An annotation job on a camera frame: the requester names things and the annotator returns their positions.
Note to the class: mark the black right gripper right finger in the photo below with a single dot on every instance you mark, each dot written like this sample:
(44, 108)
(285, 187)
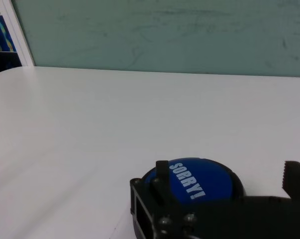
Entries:
(296, 179)

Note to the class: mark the white research poster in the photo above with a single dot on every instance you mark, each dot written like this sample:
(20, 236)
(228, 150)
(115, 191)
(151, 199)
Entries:
(5, 32)

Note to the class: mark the blue push button black base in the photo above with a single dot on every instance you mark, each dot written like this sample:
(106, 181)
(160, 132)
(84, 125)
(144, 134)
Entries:
(209, 179)

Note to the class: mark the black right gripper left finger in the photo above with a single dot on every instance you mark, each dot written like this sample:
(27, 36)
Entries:
(162, 174)

